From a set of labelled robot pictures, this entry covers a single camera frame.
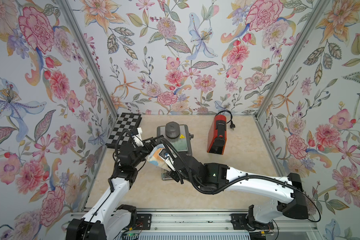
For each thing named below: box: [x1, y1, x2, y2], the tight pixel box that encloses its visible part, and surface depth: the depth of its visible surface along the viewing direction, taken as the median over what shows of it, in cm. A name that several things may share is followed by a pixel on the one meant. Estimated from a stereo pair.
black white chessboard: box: [105, 112, 143, 149], surface depth 113 cm
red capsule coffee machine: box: [207, 114, 227, 155], surface depth 92 cm
